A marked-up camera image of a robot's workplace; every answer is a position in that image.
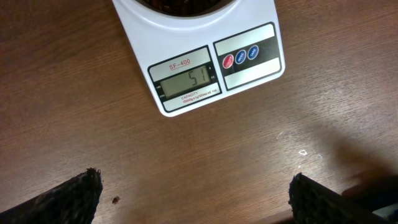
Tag spilled red bean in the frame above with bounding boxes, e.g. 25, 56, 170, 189
112, 196, 120, 204

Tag white digital kitchen scale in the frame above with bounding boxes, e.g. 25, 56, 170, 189
114, 0, 285, 117

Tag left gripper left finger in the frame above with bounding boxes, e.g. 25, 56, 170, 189
1, 168, 103, 224

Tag white round bowl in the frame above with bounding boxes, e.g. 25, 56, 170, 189
136, 0, 236, 17

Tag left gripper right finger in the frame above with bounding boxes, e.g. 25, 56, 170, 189
289, 173, 387, 224

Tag red beans in bowl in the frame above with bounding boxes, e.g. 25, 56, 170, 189
144, 0, 220, 16

